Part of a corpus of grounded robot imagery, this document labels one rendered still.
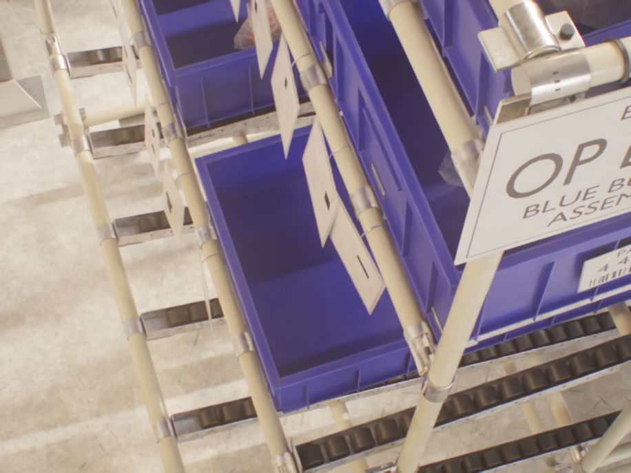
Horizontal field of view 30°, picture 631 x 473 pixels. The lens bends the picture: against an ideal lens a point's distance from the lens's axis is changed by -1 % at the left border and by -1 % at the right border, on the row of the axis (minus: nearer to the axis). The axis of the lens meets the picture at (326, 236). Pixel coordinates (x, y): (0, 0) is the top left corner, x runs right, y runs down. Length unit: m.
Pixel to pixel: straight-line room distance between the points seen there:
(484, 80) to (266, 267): 0.84
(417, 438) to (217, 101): 0.64
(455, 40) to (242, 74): 0.80
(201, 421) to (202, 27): 0.65
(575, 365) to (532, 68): 0.96
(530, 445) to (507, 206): 1.18
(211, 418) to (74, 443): 0.55
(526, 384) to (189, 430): 0.58
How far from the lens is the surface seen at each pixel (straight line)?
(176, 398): 2.45
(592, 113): 0.87
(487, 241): 0.99
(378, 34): 1.46
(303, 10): 1.56
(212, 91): 1.81
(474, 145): 1.02
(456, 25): 1.02
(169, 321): 2.03
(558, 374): 1.72
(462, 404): 1.68
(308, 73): 1.53
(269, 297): 1.73
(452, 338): 1.21
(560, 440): 2.12
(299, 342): 1.70
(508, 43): 0.85
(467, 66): 1.02
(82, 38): 2.93
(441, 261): 1.18
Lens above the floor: 2.30
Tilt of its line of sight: 62 degrees down
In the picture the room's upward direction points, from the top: 6 degrees clockwise
